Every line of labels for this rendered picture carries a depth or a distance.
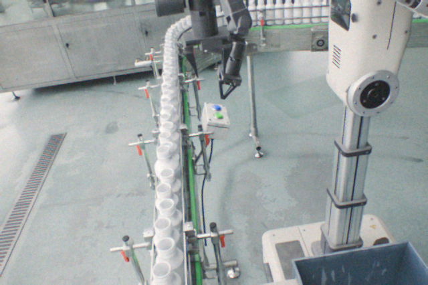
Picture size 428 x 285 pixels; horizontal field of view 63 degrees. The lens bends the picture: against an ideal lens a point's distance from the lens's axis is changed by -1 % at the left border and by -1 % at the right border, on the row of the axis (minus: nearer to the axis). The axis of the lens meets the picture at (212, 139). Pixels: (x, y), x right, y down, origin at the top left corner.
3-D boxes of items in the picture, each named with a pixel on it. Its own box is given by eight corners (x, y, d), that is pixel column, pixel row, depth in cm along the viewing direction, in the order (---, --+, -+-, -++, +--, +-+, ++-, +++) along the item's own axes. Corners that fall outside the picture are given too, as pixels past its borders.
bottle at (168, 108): (177, 152, 128) (168, 112, 118) (164, 148, 131) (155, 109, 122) (187, 144, 131) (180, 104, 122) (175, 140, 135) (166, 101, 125)
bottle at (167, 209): (194, 250, 90) (184, 204, 81) (174, 263, 88) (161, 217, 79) (182, 236, 95) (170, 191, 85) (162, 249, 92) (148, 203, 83)
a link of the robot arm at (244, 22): (251, 16, 106) (241, 21, 114) (214, 8, 102) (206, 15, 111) (246, 56, 107) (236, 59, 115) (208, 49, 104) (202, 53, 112)
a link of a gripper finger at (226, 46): (235, 77, 81) (231, 37, 76) (204, 81, 81) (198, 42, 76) (231, 66, 87) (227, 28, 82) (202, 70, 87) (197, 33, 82)
